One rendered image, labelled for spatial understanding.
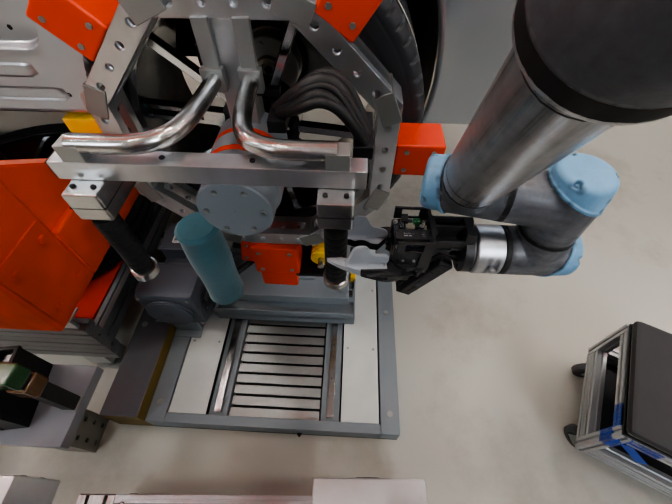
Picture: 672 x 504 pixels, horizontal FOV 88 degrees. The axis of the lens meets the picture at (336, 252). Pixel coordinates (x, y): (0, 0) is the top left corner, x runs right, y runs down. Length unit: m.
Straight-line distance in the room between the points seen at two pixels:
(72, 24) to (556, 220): 0.71
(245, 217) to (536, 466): 1.18
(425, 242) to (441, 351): 0.96
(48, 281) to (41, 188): 0.20
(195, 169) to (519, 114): 0.38
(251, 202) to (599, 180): 0.46
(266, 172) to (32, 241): 0.59
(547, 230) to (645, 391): 0.79
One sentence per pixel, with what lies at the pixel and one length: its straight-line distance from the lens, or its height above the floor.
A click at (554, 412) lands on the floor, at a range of 1.50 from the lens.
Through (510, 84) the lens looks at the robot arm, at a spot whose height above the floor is 1.17.
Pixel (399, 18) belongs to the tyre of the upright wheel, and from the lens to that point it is 0.67.
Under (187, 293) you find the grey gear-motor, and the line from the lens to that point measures 1.09.
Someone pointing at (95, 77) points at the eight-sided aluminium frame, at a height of 0.99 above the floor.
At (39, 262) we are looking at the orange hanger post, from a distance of 0.95.
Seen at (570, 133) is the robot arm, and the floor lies 1.16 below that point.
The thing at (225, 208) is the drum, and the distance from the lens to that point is 0.61.
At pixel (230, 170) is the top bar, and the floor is 0.98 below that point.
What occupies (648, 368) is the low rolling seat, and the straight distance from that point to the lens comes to 1.29.
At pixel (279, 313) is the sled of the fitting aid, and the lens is 1.27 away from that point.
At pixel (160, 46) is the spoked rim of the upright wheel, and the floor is 1.00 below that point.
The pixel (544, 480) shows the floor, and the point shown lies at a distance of 1.43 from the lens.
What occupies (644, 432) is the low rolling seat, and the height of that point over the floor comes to 0.34.
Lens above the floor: 1.27
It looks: 53 degrees down
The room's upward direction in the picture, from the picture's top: straight up
